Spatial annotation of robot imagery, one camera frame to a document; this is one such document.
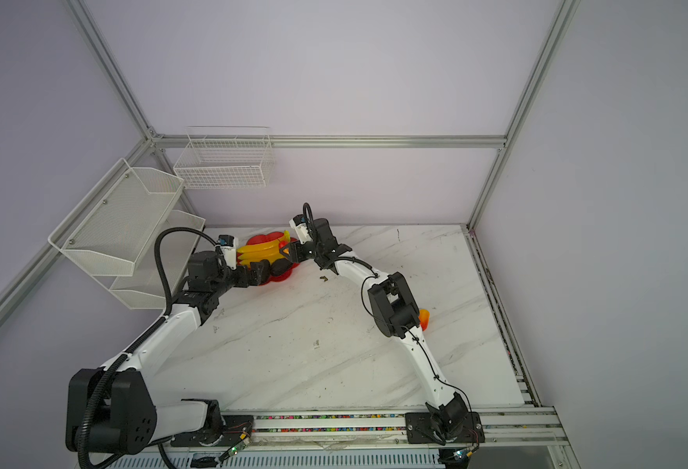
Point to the dark fake avocado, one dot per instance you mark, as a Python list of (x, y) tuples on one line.
[(281, 268)]

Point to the red yellow fake mango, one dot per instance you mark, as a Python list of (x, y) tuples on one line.
[(424, 318)]

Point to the white mesh two-tier shelf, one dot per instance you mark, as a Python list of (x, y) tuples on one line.
[(110, 235)]

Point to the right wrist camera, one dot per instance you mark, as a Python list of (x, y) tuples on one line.
[(300, 226)]

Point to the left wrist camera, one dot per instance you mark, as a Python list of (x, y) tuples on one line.
[(227, 246)]

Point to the red flower-shaped fruit bowl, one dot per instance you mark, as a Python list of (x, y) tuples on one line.
[(267, 247)]

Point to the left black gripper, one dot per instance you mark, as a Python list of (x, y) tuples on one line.
[(243, 279)]

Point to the aluminium frame corner post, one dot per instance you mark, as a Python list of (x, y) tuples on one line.
[(94, 39)]

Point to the white wire wall basket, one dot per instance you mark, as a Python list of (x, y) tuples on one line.
[(226, 157)]

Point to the yellow fake banana bunch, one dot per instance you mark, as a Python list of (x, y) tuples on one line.
[(263, 247)]

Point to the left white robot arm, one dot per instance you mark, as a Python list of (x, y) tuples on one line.
[(111, 409)]

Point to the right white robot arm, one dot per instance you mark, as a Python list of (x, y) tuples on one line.
[(388, 299)]

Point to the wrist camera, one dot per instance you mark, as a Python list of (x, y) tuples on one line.
[(227, 246), (300, 226)]

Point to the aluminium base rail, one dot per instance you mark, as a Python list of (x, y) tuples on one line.
[(336, 430)]

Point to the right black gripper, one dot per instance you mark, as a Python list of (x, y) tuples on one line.
[(296, 252)]

